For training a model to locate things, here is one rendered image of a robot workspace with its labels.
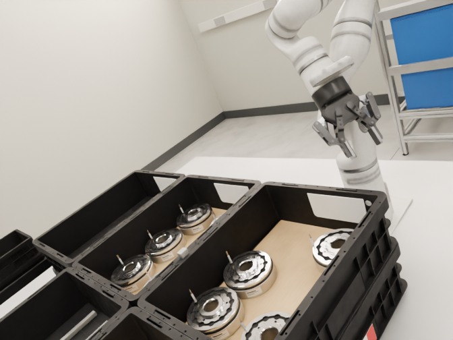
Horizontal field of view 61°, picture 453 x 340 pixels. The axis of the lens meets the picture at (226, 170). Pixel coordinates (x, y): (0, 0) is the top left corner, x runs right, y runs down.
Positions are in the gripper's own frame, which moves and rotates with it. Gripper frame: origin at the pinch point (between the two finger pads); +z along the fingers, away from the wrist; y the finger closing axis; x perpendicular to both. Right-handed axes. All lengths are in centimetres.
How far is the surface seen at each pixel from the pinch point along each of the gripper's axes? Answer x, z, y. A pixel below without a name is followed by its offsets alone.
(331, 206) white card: -1.2, 7.6, 11.7
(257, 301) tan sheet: 3.7, 15.7, 33.7
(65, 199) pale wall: -267, -94, 162
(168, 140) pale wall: -338, -116, 59
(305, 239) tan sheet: -5.8, 11.4, 19.2
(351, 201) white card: 3.1, 8.3, 8.8
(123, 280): -12, 0, 60
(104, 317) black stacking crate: -9, 5, 66
